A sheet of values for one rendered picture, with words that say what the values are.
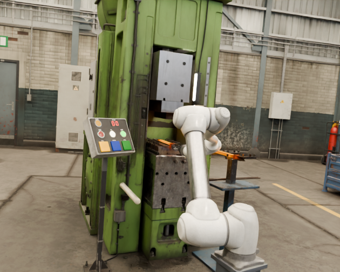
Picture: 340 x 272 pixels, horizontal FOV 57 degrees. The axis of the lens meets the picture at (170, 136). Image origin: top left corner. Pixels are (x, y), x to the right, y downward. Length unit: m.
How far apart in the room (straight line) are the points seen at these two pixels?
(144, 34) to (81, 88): 5.25
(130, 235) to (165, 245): 0.33
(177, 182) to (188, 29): 1.33
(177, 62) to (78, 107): 5.42
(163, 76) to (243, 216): 1.44
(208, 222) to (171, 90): 1.40
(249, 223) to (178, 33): 1.82
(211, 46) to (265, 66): 6.74
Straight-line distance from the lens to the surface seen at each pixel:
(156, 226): 2.75
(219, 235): 1.52
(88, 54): 8.57
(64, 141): 7.97
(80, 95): 7.86
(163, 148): 2.64
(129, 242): 2.94
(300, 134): 10.29
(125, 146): 2.35
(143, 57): 2.71
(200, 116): 1.73
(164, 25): 2.83
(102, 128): 2.30
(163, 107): 2.60
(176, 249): 2.91
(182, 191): 2.73
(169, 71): 2.63
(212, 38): 3.00
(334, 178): 6.25
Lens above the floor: 1.33
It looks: 6 degrees down
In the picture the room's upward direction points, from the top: 5 degrees clockwise
